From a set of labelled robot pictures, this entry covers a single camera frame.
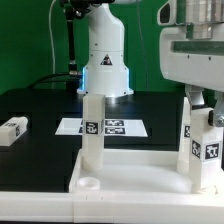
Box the white desk top tray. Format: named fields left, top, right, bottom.
left=69, top=149, right=224, bottom=195

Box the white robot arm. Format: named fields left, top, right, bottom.
left=81, top=0, right=224, bottom=127

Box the black cable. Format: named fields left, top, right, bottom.
left=26, top=72, right=83, bottom=90

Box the white front fence rail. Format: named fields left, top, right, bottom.
left=0, top=191, right=224, bottom=224

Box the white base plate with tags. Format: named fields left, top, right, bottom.
left=55, top=118, right=148, bottom=137

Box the white cable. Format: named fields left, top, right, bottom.
left=48, top=0, right=58, bottom=75

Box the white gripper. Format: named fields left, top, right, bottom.
left=159, top=25, right=224, bottom=127

